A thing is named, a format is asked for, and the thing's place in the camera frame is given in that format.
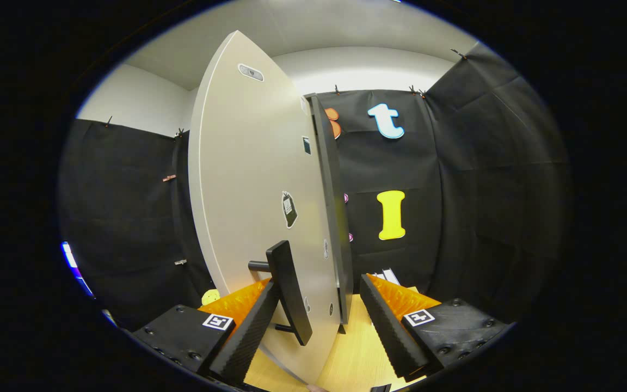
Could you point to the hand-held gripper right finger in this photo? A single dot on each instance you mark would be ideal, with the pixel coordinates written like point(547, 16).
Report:
point(389, 332)

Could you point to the dark grey shoe cabinet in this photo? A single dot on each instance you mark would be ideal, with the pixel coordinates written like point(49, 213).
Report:
point(335, 207)

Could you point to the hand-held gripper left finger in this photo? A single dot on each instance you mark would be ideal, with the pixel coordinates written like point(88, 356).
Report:
point(248, 335)

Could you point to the black backdrop cloth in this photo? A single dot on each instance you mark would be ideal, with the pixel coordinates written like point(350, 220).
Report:
point(487, 190)

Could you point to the beige shoe cabinet door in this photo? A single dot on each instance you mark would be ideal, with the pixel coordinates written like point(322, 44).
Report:
point(248, 163)

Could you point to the yellow plush pineapple toy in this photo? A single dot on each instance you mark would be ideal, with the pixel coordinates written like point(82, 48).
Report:
point(210, 296)

